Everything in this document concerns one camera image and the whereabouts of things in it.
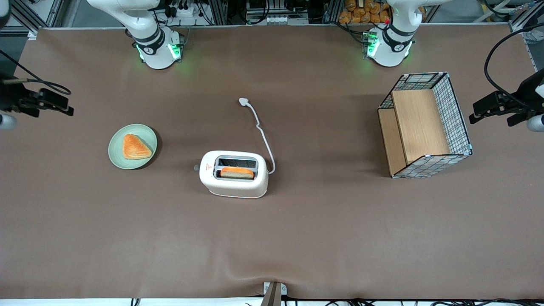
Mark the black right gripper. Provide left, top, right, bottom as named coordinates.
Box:
left=0, top=78, right=74, bottom=118

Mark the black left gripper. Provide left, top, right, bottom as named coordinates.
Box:
left=469, top=69, right=544, bottom=127

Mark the white two-slot toaster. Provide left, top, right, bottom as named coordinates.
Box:
left=199, top=150, right=269, bottom=199

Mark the wooden shelf insert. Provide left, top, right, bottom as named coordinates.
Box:
left=378, top=89, right=451, bottom=176

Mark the pale green round plate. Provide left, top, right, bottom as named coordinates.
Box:
left=108, top=124, right=158, bottom=170

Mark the triangular golden pastry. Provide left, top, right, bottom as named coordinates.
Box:
left=122, top=134, right=153, bottom=160

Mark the white power strip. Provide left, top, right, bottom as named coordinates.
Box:
left=164, top=0, right=201, bottom=18

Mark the pile of bread rolls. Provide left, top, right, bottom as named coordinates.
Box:
left=338, top=0, right=392, bottom=25

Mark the toast slice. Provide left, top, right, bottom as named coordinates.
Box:
left=220, top=167, right=255, bottom=180

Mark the brown table mat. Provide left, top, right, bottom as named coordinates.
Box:
left=0, top=23, right=544, bottom=300

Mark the wire mesh basket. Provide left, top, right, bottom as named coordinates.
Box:
left=377, top=72, right=473, bottom=179

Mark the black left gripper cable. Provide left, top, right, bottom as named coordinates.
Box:
left=484, top=22, right=544, bottom=108

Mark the white toaster power cord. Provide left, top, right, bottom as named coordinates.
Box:
left=238, top=98, right=276, bottom=176

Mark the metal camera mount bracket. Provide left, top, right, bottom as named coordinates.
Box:
left=260, top=281, right=288, bottom=306

